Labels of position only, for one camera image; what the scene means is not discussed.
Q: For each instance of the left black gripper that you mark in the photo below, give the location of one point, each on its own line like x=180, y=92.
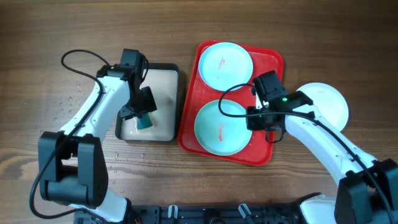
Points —
x=148, y=107

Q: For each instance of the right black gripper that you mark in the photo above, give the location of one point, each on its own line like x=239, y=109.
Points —
x=251, y=123

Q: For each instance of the green dish sponge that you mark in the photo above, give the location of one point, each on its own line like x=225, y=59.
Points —
x=144, y=122

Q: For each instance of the light blue plate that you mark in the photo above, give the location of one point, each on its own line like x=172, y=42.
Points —
x=219, y=134
x=224, y=65

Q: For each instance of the white plate bottom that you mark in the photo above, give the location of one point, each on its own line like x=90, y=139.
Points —
x=329, y=101

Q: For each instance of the light blue plate top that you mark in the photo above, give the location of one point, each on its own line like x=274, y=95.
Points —
x=224, y=65

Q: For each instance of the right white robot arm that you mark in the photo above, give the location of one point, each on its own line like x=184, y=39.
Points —
x=315, y=115

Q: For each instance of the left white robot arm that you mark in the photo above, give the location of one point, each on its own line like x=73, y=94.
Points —
x=72, y=176

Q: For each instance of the black rectangular water tray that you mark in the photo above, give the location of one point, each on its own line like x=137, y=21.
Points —
x=162, y=78

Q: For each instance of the red plastic tray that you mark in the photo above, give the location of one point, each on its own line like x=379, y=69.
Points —
x=258, y=152

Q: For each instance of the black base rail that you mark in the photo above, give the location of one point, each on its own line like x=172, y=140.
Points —
x=279, y=213

